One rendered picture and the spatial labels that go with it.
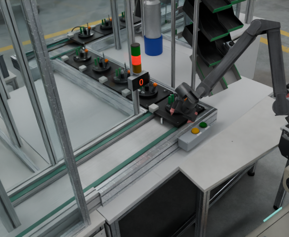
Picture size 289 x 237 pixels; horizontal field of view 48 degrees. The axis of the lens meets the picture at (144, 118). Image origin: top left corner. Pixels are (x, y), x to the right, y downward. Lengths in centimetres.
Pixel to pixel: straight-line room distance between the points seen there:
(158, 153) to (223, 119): 57
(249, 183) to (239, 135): 98
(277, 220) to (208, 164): 76
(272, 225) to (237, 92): 90
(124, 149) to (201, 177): 44
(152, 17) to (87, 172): 145
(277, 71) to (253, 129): 56
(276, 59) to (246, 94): 79
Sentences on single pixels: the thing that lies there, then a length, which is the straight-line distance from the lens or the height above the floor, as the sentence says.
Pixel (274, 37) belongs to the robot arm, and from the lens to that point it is 161.
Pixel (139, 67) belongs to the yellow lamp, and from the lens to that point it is 174.
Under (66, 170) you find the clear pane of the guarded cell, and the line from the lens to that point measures 129.
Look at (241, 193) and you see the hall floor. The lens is 281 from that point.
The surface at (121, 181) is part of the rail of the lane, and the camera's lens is 159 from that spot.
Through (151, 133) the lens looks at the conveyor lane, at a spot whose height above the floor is 92.
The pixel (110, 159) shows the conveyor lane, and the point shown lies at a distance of 174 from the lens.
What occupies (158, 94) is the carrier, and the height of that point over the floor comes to 97.
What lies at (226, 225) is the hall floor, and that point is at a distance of 261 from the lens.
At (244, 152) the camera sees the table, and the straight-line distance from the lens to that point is 188.
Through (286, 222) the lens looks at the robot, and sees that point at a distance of 237.
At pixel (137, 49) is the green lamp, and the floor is 140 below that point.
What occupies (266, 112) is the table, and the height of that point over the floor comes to 86.
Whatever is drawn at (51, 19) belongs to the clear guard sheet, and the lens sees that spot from 143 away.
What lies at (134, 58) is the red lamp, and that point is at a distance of 171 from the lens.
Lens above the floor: 213
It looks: 38 degrees down
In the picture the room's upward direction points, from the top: 4 degrees counter-clockwise
